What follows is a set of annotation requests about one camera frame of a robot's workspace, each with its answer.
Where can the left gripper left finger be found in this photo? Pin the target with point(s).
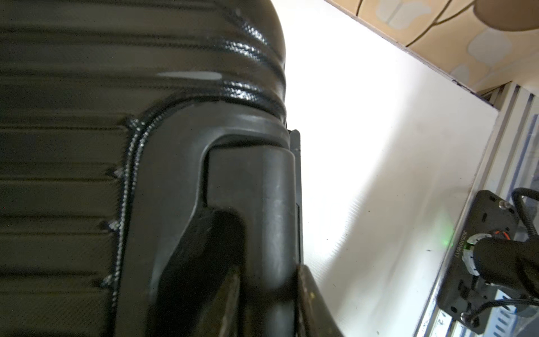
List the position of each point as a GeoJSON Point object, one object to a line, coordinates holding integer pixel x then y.
{"type": "Point", "coordinates": [221, 318]}

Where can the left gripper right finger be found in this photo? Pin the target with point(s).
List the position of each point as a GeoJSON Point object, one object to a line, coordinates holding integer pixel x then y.
{"type": "Point", "coordinates": [313, 318]}

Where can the black hard-shell suitcase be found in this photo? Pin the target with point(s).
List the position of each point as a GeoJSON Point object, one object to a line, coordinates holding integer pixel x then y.
{"type": "Point", "coordinates": [144, 153]}

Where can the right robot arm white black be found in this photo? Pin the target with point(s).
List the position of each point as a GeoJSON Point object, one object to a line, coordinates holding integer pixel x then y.
{"type": "Point", "coordinates": [507, 263]}

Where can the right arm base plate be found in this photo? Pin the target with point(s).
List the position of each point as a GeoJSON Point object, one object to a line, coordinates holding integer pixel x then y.
{"type": "Point", "coordinates": [463, 290]}

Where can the aluminium frame rail front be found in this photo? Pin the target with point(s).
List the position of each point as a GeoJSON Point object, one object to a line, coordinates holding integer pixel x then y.
{"type": "Point", "coordinates": [510, 162]}

